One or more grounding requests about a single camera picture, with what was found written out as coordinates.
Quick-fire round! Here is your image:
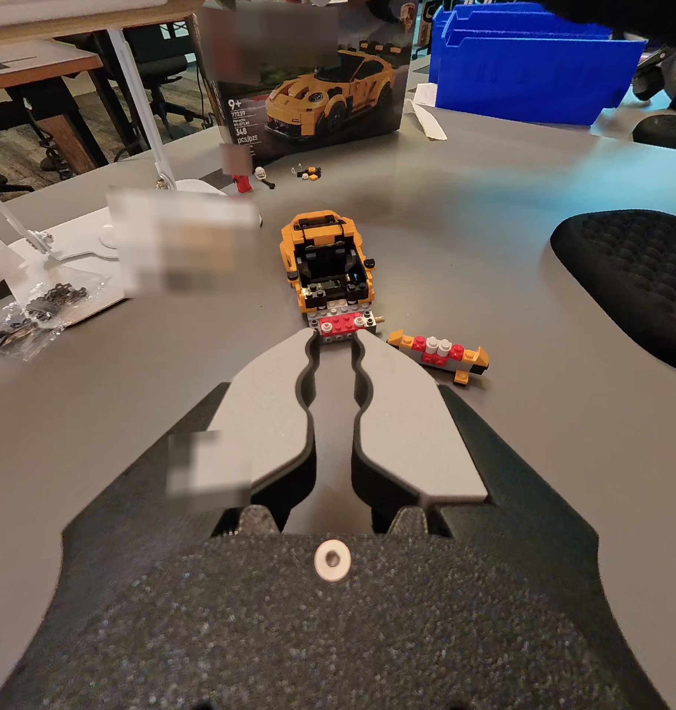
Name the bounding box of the yellow lego car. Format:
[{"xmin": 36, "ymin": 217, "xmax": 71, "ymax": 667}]
[{"xmin": 278, "ymin": 210, "xmax": 385, "ymax": 346}]

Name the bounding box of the person's right forearm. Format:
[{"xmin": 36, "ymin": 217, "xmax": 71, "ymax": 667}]
[{"xmin": 538, "ymin": 0, "xmax": 676, "ymax": 41}]

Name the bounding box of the black mesh pad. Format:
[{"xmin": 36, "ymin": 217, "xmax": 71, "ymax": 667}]
[{"xmin": 631, "ymin": 114, "xmax": 676, "ymax": 153}]

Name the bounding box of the red white lego assembly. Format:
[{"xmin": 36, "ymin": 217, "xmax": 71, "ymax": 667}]
[{"xmin": 386, "ymin": 328, "xmax": 491, "ymax": 387}]

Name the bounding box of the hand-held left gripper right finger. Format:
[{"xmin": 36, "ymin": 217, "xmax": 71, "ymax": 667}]
[{"xmin": 351, "ymin": 332, "xmax": 490, "ymax": 520}]

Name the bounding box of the dark lego box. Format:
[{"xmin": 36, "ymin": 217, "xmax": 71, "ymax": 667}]
[{"xmin": 207, "ymin": 6, "xmax": 412, "ymax": 168}]

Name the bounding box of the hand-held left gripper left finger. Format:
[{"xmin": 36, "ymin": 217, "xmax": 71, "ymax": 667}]
[{"xmin": 205, "ymin": 327, "xmax": 319, "ymax": 529}]

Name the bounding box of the small clear parts bag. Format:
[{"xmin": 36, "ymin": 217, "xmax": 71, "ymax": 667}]
[
  {"xmin": 16, "ymin": 279, "xmax": 109, "ymax": 324},
  {"xmin": 0, "ymin": 315, "xmax": 68, "ymax": 362}
]

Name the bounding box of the blue storage bin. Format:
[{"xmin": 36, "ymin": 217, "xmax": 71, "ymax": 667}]
[{"xmin": 429, "ymin": 3, "xmax": 648, "ymax": 126}]

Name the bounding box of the black office chair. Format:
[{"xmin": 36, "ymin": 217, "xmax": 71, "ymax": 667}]
[{"xmin": 123, "ymin": 25, "xmax": 204, "ymax": 143}]

